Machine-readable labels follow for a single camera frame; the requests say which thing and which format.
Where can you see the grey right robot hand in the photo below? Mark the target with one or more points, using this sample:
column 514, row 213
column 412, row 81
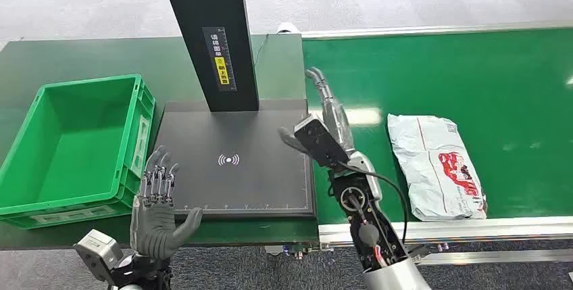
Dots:
column 336, row 120

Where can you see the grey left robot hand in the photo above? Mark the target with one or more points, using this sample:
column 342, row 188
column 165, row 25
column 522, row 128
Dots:
column 154, row 229

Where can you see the white red printed package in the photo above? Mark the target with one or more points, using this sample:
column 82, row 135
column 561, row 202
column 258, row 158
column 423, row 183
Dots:
column 429, row 171

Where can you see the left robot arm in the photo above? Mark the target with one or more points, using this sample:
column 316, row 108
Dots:
column 138, row 274

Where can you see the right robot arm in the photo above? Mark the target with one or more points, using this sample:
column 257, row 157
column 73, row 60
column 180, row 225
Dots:
column 371, row 234

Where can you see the black inbound scanner machine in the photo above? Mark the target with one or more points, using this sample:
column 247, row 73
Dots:
column 250, row 176

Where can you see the green conveyor belt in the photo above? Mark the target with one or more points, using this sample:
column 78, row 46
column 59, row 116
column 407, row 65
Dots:
column 470, row 77

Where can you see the white roller end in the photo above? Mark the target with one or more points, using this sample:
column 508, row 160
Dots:
column 288, row 28

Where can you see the green plastic crate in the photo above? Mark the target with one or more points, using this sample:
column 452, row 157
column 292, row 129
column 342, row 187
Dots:
column 76, row 144

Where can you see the black yellow ruler label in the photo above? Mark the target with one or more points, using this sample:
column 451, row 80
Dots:
column 219, row 59

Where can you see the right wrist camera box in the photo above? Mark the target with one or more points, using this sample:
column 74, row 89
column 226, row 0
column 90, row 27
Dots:
column 320, row 142

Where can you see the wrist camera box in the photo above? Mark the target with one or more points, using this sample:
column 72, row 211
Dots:
column 320, row 142
column 96, row 252

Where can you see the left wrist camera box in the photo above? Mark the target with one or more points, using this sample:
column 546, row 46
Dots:
column 96, row 252

